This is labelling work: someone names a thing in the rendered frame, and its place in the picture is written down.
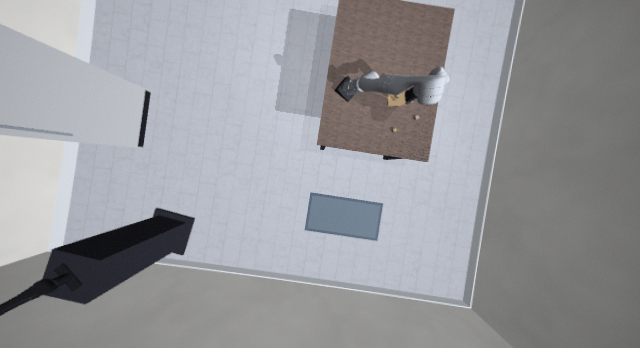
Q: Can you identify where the tan flat mat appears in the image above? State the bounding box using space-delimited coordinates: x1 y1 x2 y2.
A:
388 91 406 106

